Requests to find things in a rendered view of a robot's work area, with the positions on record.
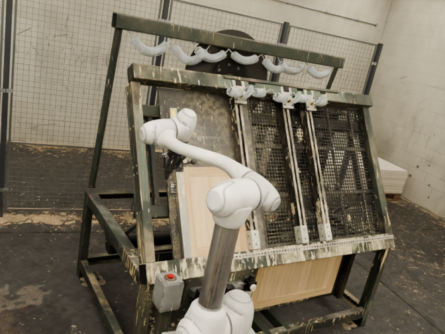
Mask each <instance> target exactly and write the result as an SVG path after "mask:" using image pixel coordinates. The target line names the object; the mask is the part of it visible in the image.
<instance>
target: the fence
mask: <svg viewBox="0 0 445 334"><path fill-rule="evenodd" d="M172 109H175V114H176V115H177V109H176V108H169V109H168V118H169V119H171V118H172ZM173 178H174V182H176V186H177V193H176V194H175V198H176V205H177V219H178V226H179V239H180V247H181V258H192V256H191V244H190V237H189V224H188V217H187V205H186V198H185V185H184V178H183V172H176V170H173Z"/></svg>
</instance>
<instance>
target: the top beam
mask: <svg viewBox="0 0 445 334"><path fill-rule="evenodd" d="M127 76H128V83H129V84H130V82H131V81H138V82H140V85H149V86H155V87H166V88H173V89H184V90H191V91H202V92H209V93H221V94H226V91H227V88H226V86H227V87H228V88H229V87H232V80H227V79H223V75H218V74H210V73H205V72H195V71H190V70H181V69H175V68H167V67H161V66H152V65H147V64H138V63H132V64H131V65H130V66H129V67H128V69H127ZM224 83H225V84H226V86H225V85H224ZM252 86H253V88H259V89H262V88H263V89H265V91H267V90H269V89H271V90H269V91H268V92H266V96H265V97H262V98H263V99H273V95H274V94H273V92H274V93H281V89H280V86H276V85H266V84H261V83H255V85H252ZM272 90H273V91H272ZM313 92H314V97H315V98H316V97H320V95H322V94H321V92H320V91H313ZM323 95H324V98H325V99H328V98H329V97H331V98H330V99H329V100H327V102H328V103H327V105H328V106H335V107H346V108H353V109H360V108H363V107H367V108H370V107H372V106H373V103H372V99H371V96H370V95H362V94H357V93H348V92H343V91H339V93H338V94H335V93H326V94H323Z"/></svg>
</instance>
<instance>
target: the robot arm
mask: <svg viewBox="0 0 445 334"><path fill-rule="evenodd" d="M196 124H197V116H196V114H195V112H194V111H192V110H191V109H188V108H185V109H182V110H181V111H180V112H179V113H178V114H177V115H176V116H175V117H172V118H171V119H158V120H154V121H149V122H147V123H145V124H143V125H142V126H141V128H140V130H139V137H140V140H141V141H142V142H143V143H145V144H149V145H151V144H153V145H154V146H158V147H160V148H168V151H167V152H166V153H162V157H163V168H164V169H165V170H164V172H165V175H164V177H165V180H168V178H169V176H170V174H171V173H172V172H173V170H177V168H178V167H179V165H180V164H181V163H182V162H183V160H185V159H186V157H188V158H192V159H194V160H198V161H200V162H203V163H206V164H209V165H211V166H214V167H217V168H219V169H221V170H223V171H224V172H226V173H227V174H228V175H229V176H230V178H231V179H230V180H225V181H222V182H219V183H217V184H216V185H214V186H213V187H212V188H211V189H210V190H209V191H208V193H207V197H206V204H207V208H208V209H209V211H210V212H211V213H212V214H213V220H214V222H215V226H214V230H213V236H212V239H211V245H210V248H209V254H208V257H207V263H206V267H205V272H204V276H203V281H202V285H201V291H200V294H199V297H198V298H197V299H196V300H194V301H193V302H192V303H191V305H190V307H189V309H188V311H187V313H186V314H185V316H184V318H183V319H181V321H180V322H179V324H178V326H177V328H176V332H175V334H249V333H250V329H251V326H252V321H253V317H254V305H253V301H252V299H251V297H250V296H249V295H248V294H247V293H246V292H244V291H242V290H231V291H229V292H227V293H226V294H224V293H225V290H226V285H227V281H228V276H229V273H230V267H231V264H232V259H233V256H234V251H235V247H236V242H237V239H238V234H239V230H240V228H241V226H243V224H244V223H245V221H246V220H247V218H248V216H249V214H250V213H251V212H252V211H254V210H260V209H261V210H262V211H265V212H272V211H275V210H276V209H277V208H278V206H279V205H280V203H281V200H280V196H279V194H278V192H277V190H276V189H275V188H274V186H273V185H272V184H271V183H269V182H268V181H267V180H266V179H265V178H264V177H263V176H261V175H259V174H258V173H256V172H255V171H253V170H251V169H249V168H247V167H245V166H243V165H241V164H240V163H238V162H236V161H235V160H233V159H231V158H229V157H227V156H224V155H221V154H218V153H216V152H212V151H209V150H205V149H202V148H198V147H196V146H191V145H189V144H188V142H189V139H190V138H191V137H192V135H193V133H194V130H195V127H196ZM167 155H168V157H169V158H168V161H167V164H166V156H167ZM177 159H179V160H177ZM172 160H173V161H172ZM171 162H172V164H171ZM170 165H171V166H170Z"/></svg>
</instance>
